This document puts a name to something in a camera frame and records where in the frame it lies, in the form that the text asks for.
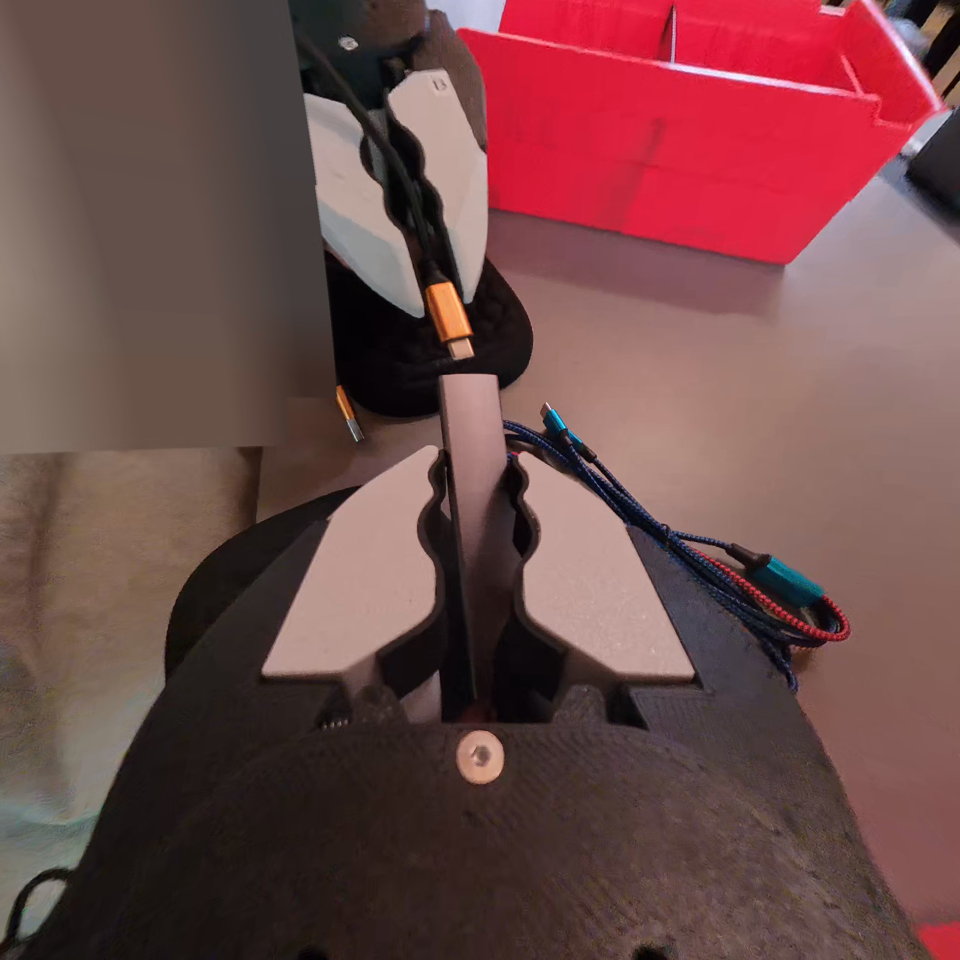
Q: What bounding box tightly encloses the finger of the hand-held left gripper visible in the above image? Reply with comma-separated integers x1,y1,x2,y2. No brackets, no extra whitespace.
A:
303,93,429,320
386,69,490,305

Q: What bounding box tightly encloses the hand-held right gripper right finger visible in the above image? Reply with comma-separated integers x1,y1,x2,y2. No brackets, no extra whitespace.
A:
501,452,697,687

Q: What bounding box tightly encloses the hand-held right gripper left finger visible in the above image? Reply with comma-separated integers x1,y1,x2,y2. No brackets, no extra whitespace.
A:
260,445,453,699

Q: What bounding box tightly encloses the black cable with orange plugs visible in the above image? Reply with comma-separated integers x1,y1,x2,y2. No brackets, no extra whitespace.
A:
296,30,477,445

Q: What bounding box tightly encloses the grey usb hub with pigtail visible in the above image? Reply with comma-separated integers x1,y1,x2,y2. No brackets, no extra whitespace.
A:
437,372,519,725

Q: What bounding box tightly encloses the black honeycomb wrist pad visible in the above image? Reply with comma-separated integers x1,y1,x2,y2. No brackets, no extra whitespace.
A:
333,255,535,417

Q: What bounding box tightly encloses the large red plastic bin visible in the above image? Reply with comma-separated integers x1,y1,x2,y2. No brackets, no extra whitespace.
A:
456,0,948,265

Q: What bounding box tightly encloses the blue braided cable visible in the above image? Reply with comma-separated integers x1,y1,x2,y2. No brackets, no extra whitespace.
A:
502,401,826,693

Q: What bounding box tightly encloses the red black braided cable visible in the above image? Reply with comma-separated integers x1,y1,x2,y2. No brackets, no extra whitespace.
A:
686,547,853,648

